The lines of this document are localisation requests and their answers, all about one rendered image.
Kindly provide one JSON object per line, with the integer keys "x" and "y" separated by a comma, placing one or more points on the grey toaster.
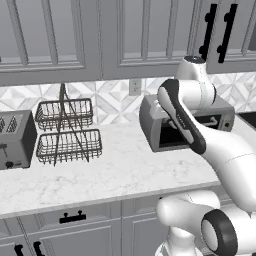
{"x": 18, "y": 143}

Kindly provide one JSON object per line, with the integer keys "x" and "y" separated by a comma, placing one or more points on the grey toaster oven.
{"x": 150, "y": 123}

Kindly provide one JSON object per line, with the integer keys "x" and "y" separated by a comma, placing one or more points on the grey cabinet door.
{"x": 83, "y": 241}
{"x": 140, "y": 236}
{"x": 50, "y": 33}
{"x": 245, "y": 30}
{"x": 150, "y": 33}
{"x": 6, "y": 248}

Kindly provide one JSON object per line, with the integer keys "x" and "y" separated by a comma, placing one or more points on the white wall outlet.
{"x": 135, "y": 87}

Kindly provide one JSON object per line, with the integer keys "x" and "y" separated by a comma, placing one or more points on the grey lower cabinet door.
{"x": 140, "y": 236}
{"x": 6, "y": 248}
{"x": 83, "y": 241}

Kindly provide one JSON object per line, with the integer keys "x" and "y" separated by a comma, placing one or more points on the grey drawer front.
{"x": 140, "y": 205}
{"x": 100, "y": 213}

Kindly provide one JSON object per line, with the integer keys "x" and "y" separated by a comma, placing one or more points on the grey upper cabinet door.
{"x": 50, "y": 33}
{"x": 245, "y": 30}
{"x": 150, "y": 33}

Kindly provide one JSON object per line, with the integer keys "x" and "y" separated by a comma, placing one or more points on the black hob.
{"x": 248, "y": 118}

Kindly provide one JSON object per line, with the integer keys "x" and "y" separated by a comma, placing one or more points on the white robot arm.
{"x": 233, "y": 166}

